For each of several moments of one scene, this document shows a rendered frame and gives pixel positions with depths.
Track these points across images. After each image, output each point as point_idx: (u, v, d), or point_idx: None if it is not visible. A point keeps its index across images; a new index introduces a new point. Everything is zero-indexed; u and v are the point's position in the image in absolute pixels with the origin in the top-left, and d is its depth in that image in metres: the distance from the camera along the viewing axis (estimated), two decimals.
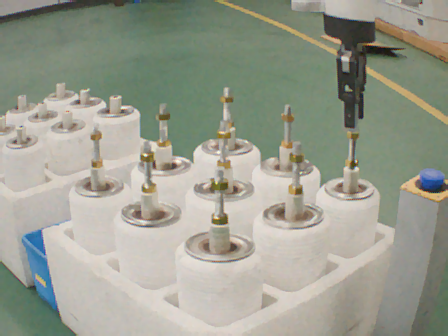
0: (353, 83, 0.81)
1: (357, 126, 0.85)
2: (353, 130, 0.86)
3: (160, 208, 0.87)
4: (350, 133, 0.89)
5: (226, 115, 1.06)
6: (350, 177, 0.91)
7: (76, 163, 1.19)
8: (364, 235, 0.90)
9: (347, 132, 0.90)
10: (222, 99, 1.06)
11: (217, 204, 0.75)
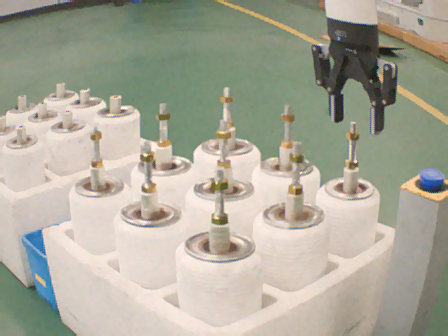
0: (314, 67, 0.90)
1: (331, 116, 0.91)
2: (333, 119, 0.91)
3: (160, 208, 0.87)
4: (359, 133, 0.90)
5: (226, 115, 1.06)
6: (350, 177, 0.91)
7: (76, 163, 1.19)
8: (364, 235, 0.90)
9: (352, 136, 0.89)
10: (222, 99, 1.06)
11: (217, 204, 0.75)
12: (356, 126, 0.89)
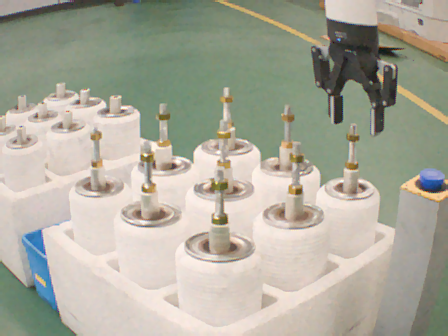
0: (314, 68, 0.90)
1: (331, 117, 0.90)
2: (333, 121, 0.91)
3: (160, 208, 0.87)
4: (348, 135, 0.89)
5: (226, 115, 1.06)
6: (350, 177, 0.91)
7: (76, 163, 1.19)
8: (364, 235, 0.90)
9: (349, 134, 0.91)
10: (222, 99, 1.06)
11: (217, 204, 0.75)
12: (351, 128, 0.89)
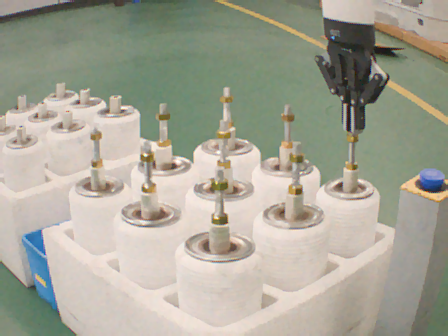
0: (325, 78, 0.91)
1: (343, 125, 0.90)
2: (345, 128, 0.90)
3: (160, 208, 0.87)
4: (358, 136, 0.89)
5: (226, 115, 1.06)
6: (350, 177, 0.91)
7: (76, 163, 1.19)
8: (364, 235, 0.90)
9: (349, 138, 0.89)
10: (222, 99, 1.06)
11: (217, 204, 0.75)
12: None
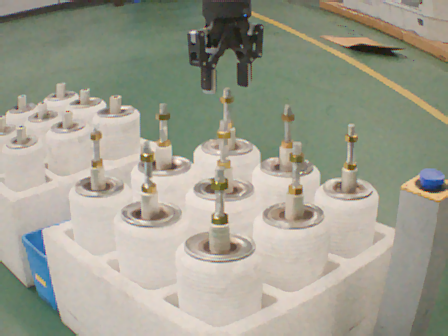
0: (198, 51, 0.98)
1: (213, 89, 1.02)
2: (210, 92, 1.03)
3: (160, 208, 0.87)
4: (355, 137, 0.89)
5: (229, 115, 1.07)
6: (348, 177, 0.91)
7: (76, 163, 1.19)
8: (358, 236, 0.90)
9: (346, 137, 0.90)
10: (232, 99, 1.06)
11: (217, 204, 0.75)
12: (353, 129, 0.89)
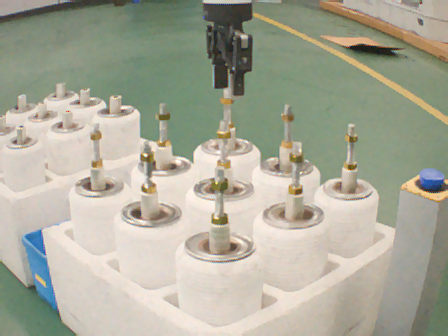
0: (207, 43, 1.08)
1: (213, 83, 1.08)
2: (216, 86, 1.08)
3: (160, 208, 0.87)
4: (355, 137, 0.89)
5: (225, 115, 1.07)
6: (348, 177, 0.91)
7: (76, 163, 1.19)
8: (358, 236, 0.90)
9: (346, 137, 0.90)
10: (227, 98, 1.07)
11: (217, 204, 0.75)
12: (353, 129, 0.89)
